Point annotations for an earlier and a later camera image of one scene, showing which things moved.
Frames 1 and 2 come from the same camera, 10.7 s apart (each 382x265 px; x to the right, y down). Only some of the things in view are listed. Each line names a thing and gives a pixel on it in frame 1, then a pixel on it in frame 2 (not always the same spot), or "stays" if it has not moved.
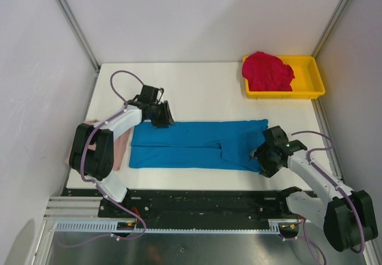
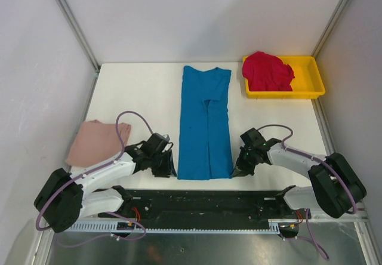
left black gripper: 166,119 to 168,169
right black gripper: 268,169 to 240,169
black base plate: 193,209 stays
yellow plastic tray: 307,83 stays
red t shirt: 265,72 stays
